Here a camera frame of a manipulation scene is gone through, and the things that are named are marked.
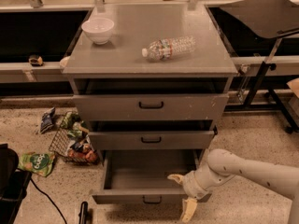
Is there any green chip bag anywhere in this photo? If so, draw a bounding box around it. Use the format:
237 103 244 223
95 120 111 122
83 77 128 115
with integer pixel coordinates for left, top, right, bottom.
60 112 81 129

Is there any grey drawer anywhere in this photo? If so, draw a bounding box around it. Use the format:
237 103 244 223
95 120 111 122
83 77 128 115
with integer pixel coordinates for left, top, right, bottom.
74 78 228 121
91 149 203 204
89 120 217 150

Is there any blue snack bag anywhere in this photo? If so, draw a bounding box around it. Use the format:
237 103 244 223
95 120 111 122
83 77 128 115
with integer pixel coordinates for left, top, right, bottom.
40 107 56 133

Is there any black floor cable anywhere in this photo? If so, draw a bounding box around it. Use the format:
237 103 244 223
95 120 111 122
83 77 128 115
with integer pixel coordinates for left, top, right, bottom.
29 176 68 224

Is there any white ceramic bowl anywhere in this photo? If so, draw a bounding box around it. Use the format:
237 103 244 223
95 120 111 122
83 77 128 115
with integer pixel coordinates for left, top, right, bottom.
81 18 115 45

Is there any black handle at bottom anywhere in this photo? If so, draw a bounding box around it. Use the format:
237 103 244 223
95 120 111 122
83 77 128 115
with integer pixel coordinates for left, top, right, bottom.
78 202 88 224

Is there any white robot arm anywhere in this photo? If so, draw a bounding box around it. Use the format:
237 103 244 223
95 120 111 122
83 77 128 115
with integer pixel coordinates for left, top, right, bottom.
167 149 299 224

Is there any black tape measure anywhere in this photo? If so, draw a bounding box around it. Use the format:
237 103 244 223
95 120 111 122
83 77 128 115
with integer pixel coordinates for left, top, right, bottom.
28 55 43 66

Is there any grey bottom drawer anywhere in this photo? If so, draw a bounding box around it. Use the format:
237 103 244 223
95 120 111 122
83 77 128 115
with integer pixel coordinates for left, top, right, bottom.
91 149 203 204

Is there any black equipment at left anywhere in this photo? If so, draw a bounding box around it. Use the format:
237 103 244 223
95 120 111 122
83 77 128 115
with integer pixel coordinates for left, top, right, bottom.
0 144 31 224

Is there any clear plastic water bottle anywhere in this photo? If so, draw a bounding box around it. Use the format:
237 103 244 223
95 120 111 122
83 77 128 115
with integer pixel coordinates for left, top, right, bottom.
141 35 196 61

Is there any grey drawer cabinet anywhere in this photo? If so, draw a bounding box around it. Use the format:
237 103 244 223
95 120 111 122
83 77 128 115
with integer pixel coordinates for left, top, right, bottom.
61 2 239 163

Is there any grey middle drawer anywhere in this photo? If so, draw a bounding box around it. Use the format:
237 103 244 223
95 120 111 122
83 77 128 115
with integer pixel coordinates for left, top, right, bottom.
89 120 217 150

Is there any black stand with tray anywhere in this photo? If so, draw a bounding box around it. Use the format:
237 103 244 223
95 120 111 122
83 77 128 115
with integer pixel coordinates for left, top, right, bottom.
212 0 299 133

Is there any red snack packet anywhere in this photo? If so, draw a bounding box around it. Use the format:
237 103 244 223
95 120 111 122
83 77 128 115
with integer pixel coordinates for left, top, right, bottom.
67 148 98 163

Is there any green snack bag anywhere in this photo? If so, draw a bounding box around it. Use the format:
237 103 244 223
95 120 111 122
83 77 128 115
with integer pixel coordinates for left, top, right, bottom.
18 152 55 177

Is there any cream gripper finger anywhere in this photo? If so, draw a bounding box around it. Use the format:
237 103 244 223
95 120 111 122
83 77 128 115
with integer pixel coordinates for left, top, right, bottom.
180 198 197 223
167 174 183 185

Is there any black wire basket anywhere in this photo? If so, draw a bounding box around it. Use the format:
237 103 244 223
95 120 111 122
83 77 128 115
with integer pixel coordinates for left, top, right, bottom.
50 120 99 164

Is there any grey top drawer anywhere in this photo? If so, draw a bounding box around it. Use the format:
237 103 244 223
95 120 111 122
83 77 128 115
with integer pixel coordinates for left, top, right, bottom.
74 78 228 121

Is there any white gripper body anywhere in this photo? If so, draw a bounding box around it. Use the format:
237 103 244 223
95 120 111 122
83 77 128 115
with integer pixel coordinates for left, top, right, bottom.
181 171 208 200

